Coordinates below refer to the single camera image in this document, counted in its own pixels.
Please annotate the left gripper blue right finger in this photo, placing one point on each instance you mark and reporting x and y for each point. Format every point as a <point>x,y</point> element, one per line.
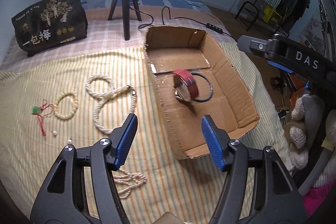
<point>217,142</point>

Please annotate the black printed snack bag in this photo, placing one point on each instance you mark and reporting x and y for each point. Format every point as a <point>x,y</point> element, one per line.
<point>49,23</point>

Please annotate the dark hanging clothes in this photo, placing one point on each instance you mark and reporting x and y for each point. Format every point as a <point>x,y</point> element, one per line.
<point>290,12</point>

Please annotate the yellow striped bed sheet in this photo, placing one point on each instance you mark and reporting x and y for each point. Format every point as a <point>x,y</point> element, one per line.
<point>85,98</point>

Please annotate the red strap wristwatch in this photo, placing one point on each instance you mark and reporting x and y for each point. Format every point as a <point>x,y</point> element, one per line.
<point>185,85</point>

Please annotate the pink plaid bed sheet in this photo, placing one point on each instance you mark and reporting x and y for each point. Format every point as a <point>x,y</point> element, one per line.
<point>104,35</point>

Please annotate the open cardboard box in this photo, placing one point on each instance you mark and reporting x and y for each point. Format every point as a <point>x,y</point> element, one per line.
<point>232,107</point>

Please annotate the wall landscape painting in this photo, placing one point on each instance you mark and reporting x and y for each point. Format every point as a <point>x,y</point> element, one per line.
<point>315,31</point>

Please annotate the dark thin bangle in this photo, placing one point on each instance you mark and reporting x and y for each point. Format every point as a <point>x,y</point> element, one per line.
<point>207,91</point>

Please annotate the pink sleeve forearm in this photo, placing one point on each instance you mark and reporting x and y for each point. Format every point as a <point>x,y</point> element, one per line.
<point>314,198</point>

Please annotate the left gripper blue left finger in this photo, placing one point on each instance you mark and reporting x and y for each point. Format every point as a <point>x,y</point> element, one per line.
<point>121,141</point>

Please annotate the black object on floor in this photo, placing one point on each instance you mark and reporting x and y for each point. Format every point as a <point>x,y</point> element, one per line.
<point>278,84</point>

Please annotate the black clothes rack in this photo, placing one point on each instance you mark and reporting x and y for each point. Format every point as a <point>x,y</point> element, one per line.
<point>251,13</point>

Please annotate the yellow black box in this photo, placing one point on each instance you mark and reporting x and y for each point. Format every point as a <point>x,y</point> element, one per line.
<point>271,16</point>

